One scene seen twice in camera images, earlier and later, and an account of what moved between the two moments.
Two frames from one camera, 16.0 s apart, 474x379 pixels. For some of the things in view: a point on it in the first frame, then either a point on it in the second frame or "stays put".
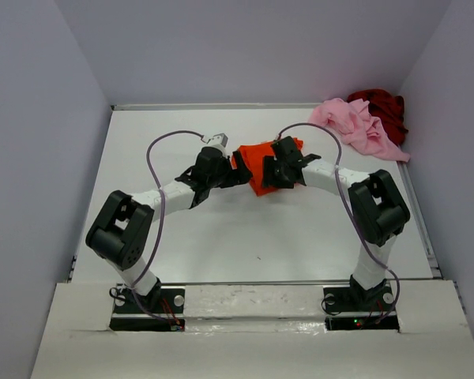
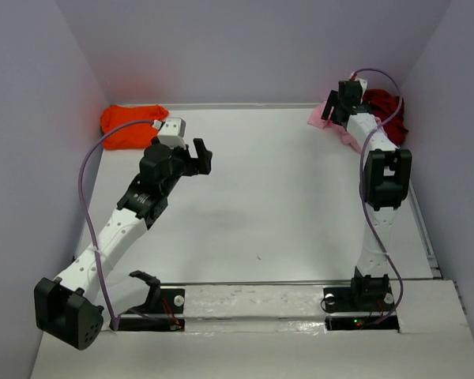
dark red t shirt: [387, 106] stays put
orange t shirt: [254, 156] → [132, 135]
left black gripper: [239, 169] → [195, 159]
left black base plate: [162, 309] stays put
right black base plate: [348, 298] stays put
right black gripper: [270, 172] → [336, 109]
